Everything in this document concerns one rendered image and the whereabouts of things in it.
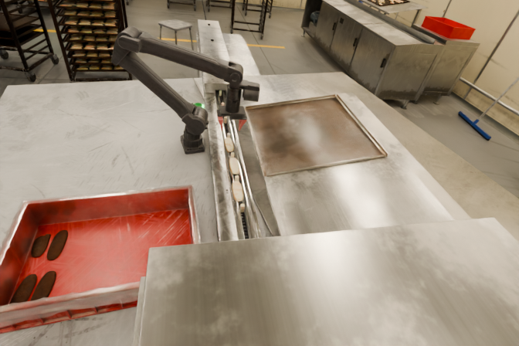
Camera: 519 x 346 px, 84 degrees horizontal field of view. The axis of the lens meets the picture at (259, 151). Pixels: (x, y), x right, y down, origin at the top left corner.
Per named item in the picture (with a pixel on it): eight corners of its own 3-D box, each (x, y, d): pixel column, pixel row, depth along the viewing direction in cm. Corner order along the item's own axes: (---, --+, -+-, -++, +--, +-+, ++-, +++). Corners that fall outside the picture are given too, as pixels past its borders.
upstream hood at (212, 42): (197, 28, 254) (197, 18, 249) (218, 29, 259) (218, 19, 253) (204, 95, 160) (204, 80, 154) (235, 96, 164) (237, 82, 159)
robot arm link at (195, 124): (110, 46, 106) (98, 56, 98) (132, 22, 101) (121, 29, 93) (199, 125, 127) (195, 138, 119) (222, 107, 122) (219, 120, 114)
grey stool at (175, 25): (177, 63, 395) (175, 29, 368) (157, 55, 408) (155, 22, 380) (195, 57, 421) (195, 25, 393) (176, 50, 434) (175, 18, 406)
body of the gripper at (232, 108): (245, 117, 117) (247, 101, 112) (220, 117, 114) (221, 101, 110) (242, 110, 122) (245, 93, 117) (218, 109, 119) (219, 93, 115)
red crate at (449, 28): (420, 25, 385) (425, 15, 378) (440, 27, 396) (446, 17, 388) (448, 38, 348) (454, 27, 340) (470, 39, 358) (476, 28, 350)
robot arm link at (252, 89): (232, 63, 110) (230, 72, 103) (262, 67, 111) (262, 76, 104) (229, 92, 117) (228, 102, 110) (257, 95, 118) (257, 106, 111)
